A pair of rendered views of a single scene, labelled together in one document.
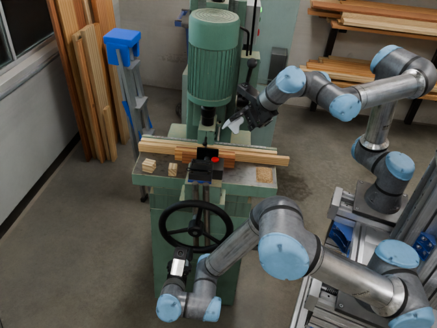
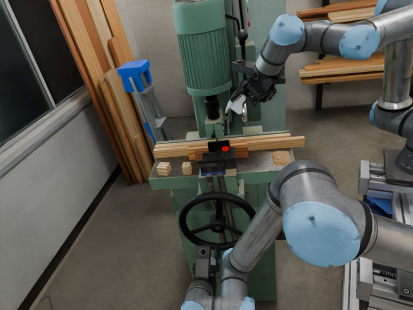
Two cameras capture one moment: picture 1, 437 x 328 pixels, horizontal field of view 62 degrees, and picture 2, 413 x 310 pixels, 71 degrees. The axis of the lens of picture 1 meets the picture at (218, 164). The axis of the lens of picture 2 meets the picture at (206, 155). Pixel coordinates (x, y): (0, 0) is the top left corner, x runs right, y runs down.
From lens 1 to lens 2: 36 cm
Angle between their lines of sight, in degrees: 10
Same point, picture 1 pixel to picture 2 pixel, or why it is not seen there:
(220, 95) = (218, 82)
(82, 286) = (131, 298)
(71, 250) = (119, 264)
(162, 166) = (177, 167)
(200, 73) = (193, 62)
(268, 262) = (300, 245)
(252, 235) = (275, 216)
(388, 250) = not seen: outside the picture
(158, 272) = not seen: hidden behind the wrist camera
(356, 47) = not seen: hidden behind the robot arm
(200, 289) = (228, 291)
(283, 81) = (278, 31)
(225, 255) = (249, 246)
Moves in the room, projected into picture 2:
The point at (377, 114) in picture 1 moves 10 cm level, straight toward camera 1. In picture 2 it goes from (393, 68) to (392, 77)
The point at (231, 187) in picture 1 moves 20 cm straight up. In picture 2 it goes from (248, 176) to (244, 132)
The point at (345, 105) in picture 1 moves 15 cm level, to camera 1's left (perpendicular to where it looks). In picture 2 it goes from (359, 36) to (290, 45)
